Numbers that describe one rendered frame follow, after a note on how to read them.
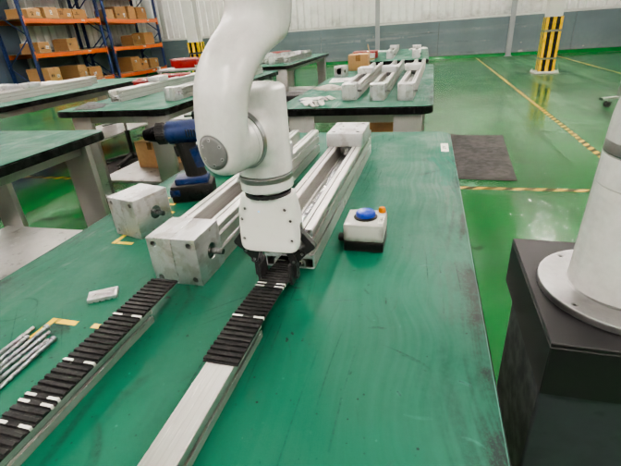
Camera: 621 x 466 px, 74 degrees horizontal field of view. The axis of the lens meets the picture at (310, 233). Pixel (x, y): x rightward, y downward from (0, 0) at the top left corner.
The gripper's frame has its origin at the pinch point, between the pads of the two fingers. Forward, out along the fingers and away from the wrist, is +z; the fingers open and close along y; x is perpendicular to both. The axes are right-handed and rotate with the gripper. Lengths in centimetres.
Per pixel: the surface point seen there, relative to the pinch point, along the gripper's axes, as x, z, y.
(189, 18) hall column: 991, -84, -569
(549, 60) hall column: 995, 55, 270
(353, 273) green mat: 6.2, 3.1, 12.5
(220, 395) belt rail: -27.1, 0.8, 1.9
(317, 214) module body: 12.8, -5.4, 4.4
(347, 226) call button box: 14.3, -2.4, 10.1
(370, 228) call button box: 14.3, -2.2, 14.5
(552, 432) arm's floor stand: -15.0, 11.7, 42.4
